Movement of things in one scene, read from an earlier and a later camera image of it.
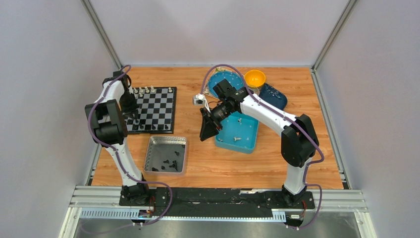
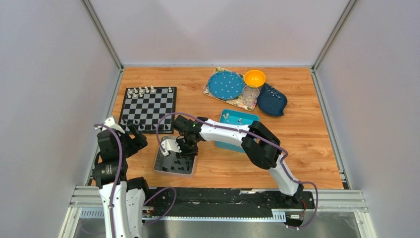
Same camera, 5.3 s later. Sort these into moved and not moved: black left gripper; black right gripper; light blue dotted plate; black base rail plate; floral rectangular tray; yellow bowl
Moved: black right gripper; black left gripper
Not moved: yellow bowl; black base rail plate; light blue dotted plate; floral rectangular tray
